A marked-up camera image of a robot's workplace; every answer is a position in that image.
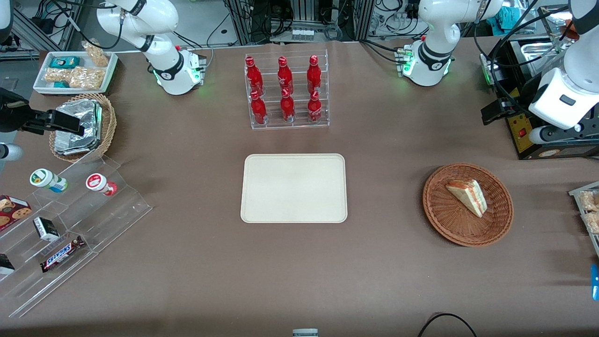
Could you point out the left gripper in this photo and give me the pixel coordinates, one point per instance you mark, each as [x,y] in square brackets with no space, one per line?
[514,102]

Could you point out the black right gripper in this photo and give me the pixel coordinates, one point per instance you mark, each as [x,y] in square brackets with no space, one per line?
[13,114]

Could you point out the triangular sandwich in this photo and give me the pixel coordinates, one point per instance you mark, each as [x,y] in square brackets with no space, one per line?
[468,196]

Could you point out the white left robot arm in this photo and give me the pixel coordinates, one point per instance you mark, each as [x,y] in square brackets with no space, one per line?
[433,32]

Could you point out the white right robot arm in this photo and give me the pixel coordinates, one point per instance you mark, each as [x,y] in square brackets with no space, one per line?
[164,70]

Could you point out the white snack tray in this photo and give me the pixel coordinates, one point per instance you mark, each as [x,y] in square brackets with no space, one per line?
[42,86]

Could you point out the small tan wicker basket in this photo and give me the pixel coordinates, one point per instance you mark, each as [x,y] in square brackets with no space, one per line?
[108,126]

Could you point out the metal edged snack tray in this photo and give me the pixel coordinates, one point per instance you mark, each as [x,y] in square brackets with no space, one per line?
[575,193]

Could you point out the large brown wicker basket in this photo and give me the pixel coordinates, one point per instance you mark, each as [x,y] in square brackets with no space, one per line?
[449,224]

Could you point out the beige plastic tray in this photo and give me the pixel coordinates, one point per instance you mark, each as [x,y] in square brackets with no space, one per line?
[292,187]

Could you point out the black food warmer cabinet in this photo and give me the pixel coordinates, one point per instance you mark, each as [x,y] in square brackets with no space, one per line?
[517,128]

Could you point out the foil wrapped pack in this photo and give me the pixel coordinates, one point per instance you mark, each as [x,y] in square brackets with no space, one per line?
[77,112]
[70,145]

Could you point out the small teal snack box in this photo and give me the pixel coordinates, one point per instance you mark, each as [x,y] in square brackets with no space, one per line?
[61,84]

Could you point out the grey box with green light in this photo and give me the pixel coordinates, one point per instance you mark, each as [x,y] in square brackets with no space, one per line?
[487,70]

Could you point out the green cap yogurt bottle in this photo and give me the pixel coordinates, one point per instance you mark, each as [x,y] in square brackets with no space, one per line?
[47,179]

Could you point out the red cap yogurt bottle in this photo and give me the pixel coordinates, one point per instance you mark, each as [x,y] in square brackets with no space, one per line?
[99,183]

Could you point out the steel warmer pan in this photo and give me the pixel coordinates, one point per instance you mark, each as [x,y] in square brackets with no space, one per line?
[538,49]

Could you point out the red cookie box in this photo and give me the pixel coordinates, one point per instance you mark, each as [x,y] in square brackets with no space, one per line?
[11,210]

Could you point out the small black white carton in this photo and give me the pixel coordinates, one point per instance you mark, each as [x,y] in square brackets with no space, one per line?
[46,229]

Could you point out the clear acrylic stepped shelf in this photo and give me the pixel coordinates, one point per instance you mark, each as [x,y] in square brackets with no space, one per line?
[117,210]

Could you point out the red fried food piece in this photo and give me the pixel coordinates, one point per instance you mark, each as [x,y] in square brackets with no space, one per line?
[566,32]

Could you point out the snickers chocolate bar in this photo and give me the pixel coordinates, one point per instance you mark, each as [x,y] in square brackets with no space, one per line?
[62,253]

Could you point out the clear bag of puffed snacks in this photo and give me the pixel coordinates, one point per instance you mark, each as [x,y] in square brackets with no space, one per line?
[590,201]
[593,223]

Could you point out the clear acrylic bottle rack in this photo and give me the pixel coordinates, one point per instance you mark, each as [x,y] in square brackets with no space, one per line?
[323,119]

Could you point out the red cola bottle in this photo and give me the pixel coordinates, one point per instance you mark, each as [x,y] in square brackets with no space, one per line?
[258,110]
[253,77]
[284,77]
[314,75]
[314,110]
[287,107]

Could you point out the blue plastic object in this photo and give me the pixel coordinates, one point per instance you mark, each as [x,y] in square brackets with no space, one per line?
[595,281]

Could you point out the white power strip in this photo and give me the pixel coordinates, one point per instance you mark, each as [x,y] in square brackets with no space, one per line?
[303,34]

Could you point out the grey device edge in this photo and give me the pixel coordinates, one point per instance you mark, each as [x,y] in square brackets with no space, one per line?
[305,333]

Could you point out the aluminium frame rack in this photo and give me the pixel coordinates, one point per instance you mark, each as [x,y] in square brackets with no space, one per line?
[281,14]

